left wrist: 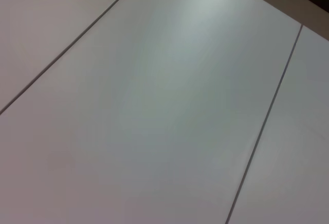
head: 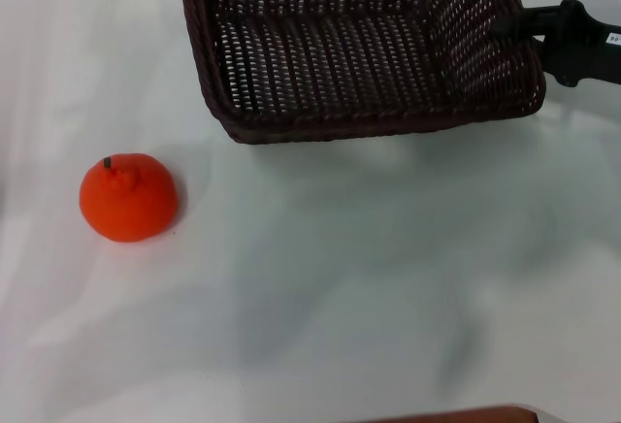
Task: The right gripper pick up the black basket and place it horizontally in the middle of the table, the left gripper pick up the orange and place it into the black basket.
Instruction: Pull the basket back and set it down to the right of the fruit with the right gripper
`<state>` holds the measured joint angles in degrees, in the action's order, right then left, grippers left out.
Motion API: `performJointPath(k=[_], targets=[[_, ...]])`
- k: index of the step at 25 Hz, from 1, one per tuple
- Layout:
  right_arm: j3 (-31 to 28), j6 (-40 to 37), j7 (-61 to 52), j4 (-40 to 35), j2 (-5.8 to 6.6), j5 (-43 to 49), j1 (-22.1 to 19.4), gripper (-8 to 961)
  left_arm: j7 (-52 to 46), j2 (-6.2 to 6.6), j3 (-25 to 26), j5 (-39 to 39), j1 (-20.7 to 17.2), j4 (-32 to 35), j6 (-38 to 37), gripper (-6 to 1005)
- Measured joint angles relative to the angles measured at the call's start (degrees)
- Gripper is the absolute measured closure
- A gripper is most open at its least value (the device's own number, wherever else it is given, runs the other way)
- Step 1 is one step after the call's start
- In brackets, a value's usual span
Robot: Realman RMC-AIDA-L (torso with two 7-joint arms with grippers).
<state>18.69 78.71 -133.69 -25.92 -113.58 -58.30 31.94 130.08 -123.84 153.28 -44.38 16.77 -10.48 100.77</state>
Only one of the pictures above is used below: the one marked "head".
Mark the dark brown woven basket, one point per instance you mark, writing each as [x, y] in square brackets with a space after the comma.
[359, 49]

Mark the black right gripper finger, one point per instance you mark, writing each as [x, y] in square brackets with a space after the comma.
[529, 22]

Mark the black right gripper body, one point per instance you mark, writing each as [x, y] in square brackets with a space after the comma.
[587, 49]

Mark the orange tangerine toy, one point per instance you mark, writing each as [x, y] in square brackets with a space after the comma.
[136, 204]

